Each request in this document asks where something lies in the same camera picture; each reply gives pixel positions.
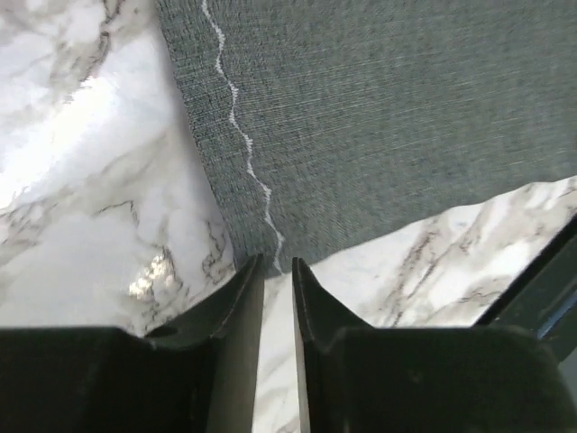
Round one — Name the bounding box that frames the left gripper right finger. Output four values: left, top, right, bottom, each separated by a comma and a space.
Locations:
292, 258, 568, 432

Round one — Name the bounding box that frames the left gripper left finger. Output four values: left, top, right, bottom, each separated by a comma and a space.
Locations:
1, 255, 264, 432

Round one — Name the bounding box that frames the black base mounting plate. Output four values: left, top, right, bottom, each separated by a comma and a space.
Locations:
475, 217, 576, 362

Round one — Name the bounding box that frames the grey cloth napkin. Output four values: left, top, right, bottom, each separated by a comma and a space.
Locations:
157, 1, 576, 275

